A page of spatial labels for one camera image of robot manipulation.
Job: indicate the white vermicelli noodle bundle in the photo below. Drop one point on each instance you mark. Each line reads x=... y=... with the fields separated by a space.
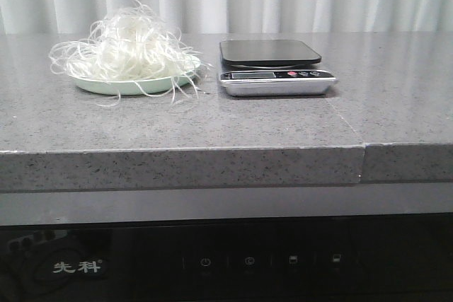
x=131 y=44

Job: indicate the black built-in appliance panel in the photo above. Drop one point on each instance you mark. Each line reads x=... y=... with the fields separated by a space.
x=403 y=257

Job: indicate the pale green plate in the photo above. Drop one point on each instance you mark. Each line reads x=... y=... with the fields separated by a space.
x=141 y=87

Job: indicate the black silver kitchen scale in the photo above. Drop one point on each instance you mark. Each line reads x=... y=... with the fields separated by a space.
x=271 y=67

